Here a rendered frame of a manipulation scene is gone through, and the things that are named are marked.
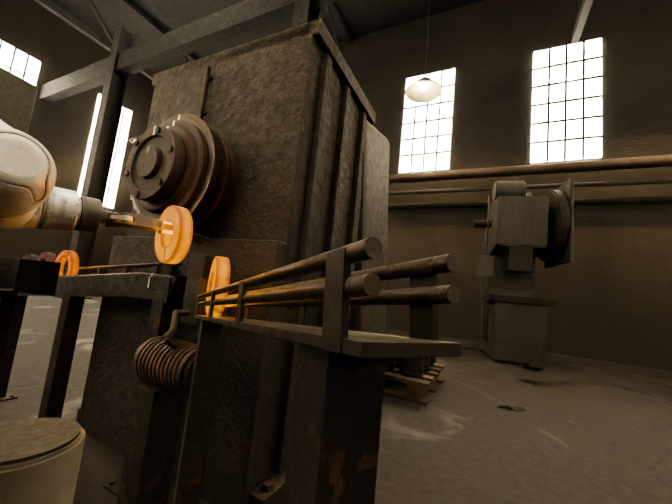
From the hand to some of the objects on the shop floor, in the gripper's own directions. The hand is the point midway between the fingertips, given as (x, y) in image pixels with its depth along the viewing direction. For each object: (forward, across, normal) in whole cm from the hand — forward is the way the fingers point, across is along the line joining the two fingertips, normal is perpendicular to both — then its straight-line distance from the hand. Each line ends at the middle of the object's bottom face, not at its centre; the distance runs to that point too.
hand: (173, 228), depth 82 cm
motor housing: (+5, -6, -85) cm, 85 cm away
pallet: (+208, -62, -94) cm, 236 cm away
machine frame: (+54, -50, -87) cm, 114 cm away
